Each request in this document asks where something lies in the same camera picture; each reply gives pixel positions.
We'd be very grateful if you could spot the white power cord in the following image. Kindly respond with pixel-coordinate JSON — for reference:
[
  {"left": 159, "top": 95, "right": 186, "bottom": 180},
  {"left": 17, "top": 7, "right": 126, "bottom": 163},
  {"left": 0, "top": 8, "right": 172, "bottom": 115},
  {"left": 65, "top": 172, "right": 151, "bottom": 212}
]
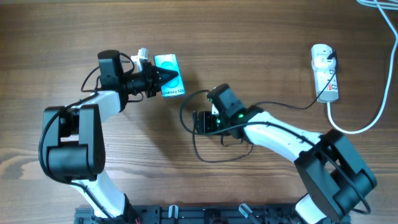
[{"left": 326, "top": 0, "right": 398, "bottom": 135}]

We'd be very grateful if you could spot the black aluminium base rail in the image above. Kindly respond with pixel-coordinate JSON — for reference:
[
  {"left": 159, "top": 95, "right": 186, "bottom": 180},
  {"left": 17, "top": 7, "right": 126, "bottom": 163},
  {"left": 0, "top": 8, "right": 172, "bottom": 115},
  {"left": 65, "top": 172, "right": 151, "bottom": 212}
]
[{"left": 74, "top": 203, "right": 304, "bottom": 224}]

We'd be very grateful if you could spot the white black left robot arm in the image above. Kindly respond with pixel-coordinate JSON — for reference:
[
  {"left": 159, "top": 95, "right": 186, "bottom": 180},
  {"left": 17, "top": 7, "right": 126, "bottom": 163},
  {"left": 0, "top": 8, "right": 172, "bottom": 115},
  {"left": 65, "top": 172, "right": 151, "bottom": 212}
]
[{"left": 38, "top": 48, "right": 178, "bottom": 223}]

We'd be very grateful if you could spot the blue screen smartphone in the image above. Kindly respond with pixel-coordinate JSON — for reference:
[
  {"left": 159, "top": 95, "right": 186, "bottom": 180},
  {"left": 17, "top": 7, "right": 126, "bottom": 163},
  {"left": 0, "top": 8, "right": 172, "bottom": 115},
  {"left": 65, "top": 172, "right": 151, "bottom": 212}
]
[{"left": 154, "top": 54, "right": 185, "bottom": 98}]

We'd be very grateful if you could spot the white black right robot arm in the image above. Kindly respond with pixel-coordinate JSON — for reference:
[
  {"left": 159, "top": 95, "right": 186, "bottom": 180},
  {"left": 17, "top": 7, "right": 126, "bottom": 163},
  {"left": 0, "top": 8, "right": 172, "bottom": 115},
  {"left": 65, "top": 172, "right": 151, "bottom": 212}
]
[{"left": 184, "top": 83, "right": 377, "bottom": 223}]

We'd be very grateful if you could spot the black charger cable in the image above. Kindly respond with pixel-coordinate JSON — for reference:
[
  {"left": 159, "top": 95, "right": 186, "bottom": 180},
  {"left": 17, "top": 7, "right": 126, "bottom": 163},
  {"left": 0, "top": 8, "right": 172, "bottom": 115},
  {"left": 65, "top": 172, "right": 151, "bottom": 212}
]
[{"left": 192, "top": 68, "right": 338, "bottom": 164}]

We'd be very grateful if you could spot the white power strip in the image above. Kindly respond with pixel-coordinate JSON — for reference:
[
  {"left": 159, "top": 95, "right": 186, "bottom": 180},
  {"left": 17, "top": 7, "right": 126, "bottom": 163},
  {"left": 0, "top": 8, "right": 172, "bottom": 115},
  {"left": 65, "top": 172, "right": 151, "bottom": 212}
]
[{"left": 311, "top": 44, "right": 339, "bottom": 103}]

